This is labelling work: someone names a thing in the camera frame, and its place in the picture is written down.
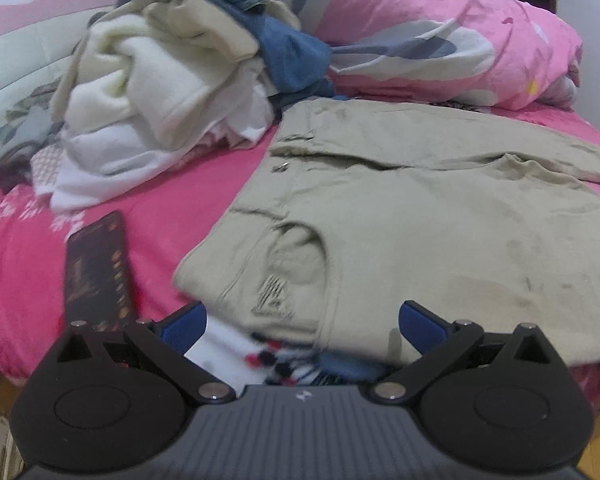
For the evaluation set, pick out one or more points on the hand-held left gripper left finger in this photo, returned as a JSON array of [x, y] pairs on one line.
[[182, 327]]

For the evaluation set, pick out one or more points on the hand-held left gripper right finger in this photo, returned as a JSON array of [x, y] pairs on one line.
[[422, 326]]

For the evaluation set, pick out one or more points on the beige pants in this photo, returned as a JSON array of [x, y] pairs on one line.
[[405, 220]]

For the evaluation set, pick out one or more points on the pile of cream white clothes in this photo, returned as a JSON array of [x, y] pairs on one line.
[[200, 30]]

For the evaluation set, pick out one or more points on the black smartphone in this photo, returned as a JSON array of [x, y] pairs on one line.
[[97, 270]]

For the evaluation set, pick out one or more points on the pink floral bed blanket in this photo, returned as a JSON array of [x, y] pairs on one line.
[[180, 210]]

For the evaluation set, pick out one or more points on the white garment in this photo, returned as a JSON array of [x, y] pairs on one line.
[[110, 165]]

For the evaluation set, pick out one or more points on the pink checked cloth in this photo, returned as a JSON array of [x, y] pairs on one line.
[[47, 167]]

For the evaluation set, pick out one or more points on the cream fleece garment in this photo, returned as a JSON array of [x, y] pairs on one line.
[[145, 90]]

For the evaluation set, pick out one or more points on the grey floral pillow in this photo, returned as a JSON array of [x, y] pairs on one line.
[[15, 130]]

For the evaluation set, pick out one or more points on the blue denim jeans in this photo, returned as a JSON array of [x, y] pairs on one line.
[[290, 60]]

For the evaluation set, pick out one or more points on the white pink padded headboard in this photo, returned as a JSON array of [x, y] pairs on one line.
[[20, 60]]

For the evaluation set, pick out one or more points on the pink patterned quilt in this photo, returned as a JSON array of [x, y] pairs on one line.
[[380, 10]]

